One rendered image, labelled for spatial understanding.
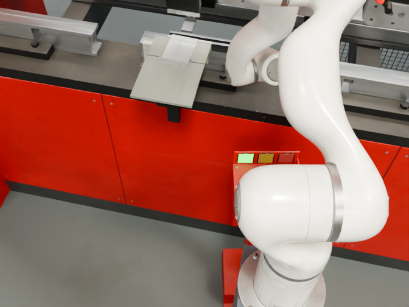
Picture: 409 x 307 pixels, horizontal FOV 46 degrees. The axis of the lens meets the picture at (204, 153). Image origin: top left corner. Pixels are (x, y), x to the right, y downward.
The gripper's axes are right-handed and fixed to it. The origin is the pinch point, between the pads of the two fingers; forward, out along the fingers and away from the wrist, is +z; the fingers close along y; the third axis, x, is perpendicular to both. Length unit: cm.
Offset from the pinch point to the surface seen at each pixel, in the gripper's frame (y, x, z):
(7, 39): 10, 69, 35
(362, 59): -13.2, -43.8, 1.0
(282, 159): -32.8, -4.9, -17.5
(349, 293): -114, -38, 3
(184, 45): 2.7, 15.5, 4.0
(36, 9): 11, 62, 106
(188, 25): 7.1, 11.7, 11.1
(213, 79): -9.3, 8.3, 2.8
